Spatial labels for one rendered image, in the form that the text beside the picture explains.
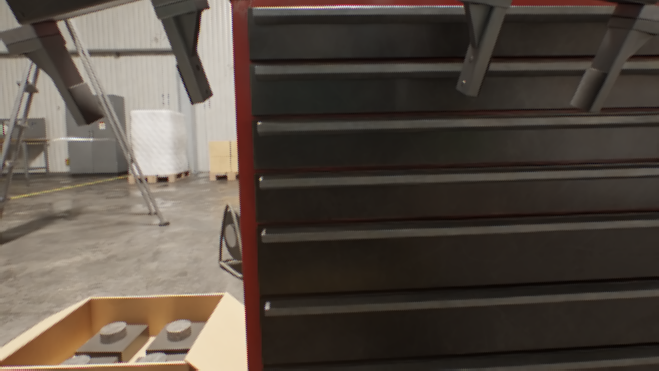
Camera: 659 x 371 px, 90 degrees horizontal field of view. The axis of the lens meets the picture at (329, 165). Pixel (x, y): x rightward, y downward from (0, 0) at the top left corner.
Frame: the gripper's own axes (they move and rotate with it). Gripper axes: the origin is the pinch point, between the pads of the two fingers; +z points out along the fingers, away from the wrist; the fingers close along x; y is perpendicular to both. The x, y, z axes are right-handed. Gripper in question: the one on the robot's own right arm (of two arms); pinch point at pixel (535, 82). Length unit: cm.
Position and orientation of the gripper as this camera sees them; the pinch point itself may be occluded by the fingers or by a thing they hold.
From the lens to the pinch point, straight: 40.4
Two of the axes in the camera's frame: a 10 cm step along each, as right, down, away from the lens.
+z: -1.4, 8.8, 4.5
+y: 0.6, 4.6, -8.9
